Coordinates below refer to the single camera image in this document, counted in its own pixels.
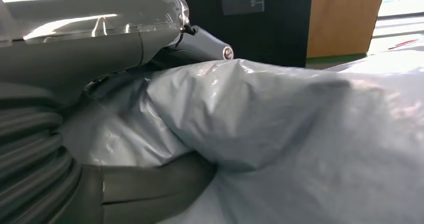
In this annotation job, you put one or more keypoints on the white mailer bag red stripe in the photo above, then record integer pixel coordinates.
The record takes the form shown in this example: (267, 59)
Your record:
(281, 142)

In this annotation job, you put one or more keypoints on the black scanner column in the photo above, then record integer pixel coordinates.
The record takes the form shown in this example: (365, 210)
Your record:
(278, 30)

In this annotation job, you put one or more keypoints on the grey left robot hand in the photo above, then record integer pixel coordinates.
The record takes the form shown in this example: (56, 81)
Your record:
(82, 50)

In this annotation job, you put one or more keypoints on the brown cardboard box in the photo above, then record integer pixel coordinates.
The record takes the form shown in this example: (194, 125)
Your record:
(341, 20)

